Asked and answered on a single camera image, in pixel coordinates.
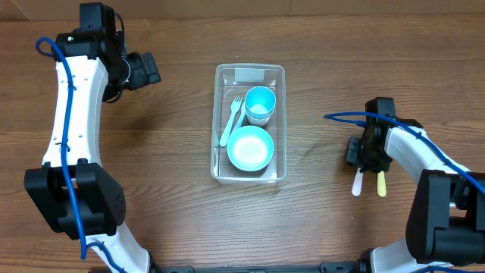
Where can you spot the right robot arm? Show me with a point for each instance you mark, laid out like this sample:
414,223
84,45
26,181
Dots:
445,227

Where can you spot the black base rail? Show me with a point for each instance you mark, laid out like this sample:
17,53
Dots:
325,267

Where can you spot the light blue plastic fork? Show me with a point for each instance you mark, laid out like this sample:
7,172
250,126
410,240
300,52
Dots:
241,118

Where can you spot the pink plastic spoon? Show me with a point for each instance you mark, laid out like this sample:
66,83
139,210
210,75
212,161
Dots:
357,183

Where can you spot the light blue bowl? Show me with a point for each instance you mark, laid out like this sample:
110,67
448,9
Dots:
250,148

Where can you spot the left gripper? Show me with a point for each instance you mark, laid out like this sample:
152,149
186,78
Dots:
138,76

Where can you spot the yellow plastic fork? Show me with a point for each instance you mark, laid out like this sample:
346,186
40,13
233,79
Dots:
381,184

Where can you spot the clear plastic container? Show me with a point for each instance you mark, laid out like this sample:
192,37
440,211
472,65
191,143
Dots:
232,80

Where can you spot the blue cup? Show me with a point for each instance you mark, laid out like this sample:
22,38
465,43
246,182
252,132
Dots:
260,95

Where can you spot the white plastic fork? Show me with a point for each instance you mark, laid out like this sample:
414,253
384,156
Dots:
234,108

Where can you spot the pink cup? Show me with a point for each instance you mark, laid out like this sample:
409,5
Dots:
260,122

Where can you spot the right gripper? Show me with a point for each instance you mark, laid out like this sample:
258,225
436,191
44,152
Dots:
380,163

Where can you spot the green cup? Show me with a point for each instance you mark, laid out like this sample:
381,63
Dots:
259,112

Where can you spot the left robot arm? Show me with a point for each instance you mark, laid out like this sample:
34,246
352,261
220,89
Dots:
74,193

